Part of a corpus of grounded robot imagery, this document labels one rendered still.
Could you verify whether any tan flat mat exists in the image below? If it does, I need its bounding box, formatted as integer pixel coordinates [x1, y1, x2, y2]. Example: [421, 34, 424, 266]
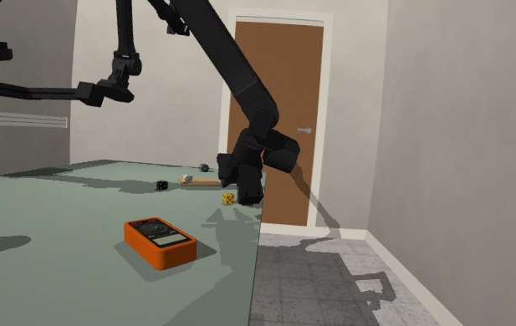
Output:
[178, 178, 222, 186]

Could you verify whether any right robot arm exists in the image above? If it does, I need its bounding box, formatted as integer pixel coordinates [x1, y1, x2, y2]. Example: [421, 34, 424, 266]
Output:
[169, 0, 300, 206]

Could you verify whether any orange multimeter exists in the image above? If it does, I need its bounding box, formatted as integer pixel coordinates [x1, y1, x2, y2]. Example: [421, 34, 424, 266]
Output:
[124, 217, 197, 270]

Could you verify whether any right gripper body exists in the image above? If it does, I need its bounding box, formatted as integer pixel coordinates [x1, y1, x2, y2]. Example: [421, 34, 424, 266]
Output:
[217, 149, 263, 184]

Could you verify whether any yellow die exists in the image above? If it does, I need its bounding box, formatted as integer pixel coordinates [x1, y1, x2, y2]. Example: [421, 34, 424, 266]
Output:
[222, 193, 234, 204]

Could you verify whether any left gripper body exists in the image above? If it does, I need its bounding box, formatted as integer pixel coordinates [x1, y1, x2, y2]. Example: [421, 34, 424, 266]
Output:
[167, 22, 189, 36]

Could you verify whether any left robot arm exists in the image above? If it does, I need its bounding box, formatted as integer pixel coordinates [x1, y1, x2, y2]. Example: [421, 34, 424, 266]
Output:
[100, 0, 183, 89]

